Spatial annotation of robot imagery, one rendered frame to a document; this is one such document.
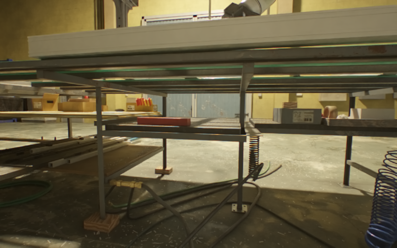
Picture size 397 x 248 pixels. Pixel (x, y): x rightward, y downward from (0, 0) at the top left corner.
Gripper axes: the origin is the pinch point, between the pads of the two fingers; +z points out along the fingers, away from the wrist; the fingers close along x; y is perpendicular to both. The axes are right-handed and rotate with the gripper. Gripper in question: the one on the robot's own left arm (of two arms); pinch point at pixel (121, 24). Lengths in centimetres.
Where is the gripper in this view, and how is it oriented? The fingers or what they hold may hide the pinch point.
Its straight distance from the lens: 75.3
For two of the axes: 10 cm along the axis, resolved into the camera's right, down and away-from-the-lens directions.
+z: -0.1, 10.0, 0.8
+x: -2.2, 0.8, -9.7
